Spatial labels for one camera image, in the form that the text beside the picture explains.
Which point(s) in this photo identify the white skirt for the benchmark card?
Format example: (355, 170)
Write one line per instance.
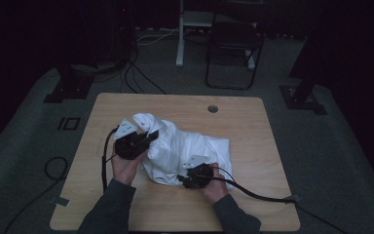
(181, 152)

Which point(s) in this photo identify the person's right hand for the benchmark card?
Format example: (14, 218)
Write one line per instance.
(216, 190)

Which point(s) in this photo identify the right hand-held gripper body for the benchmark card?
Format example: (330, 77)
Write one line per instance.
(198, 177)

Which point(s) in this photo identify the black folding chair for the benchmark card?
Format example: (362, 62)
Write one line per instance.
(233, 39)

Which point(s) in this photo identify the dark equipment cabinet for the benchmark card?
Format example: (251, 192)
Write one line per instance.
(123, 32)

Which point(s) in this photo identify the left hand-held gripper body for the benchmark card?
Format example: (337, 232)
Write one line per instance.
(130, 146)

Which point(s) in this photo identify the person's left hand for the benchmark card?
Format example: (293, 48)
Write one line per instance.
(125, 170)

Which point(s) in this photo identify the white metal stand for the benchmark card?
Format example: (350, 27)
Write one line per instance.
(180, 39)

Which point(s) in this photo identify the grey floor tape piece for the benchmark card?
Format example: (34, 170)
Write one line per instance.
(61, 201)

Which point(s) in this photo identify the black stand base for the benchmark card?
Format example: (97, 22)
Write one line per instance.
(302, 99)
(69, 87)

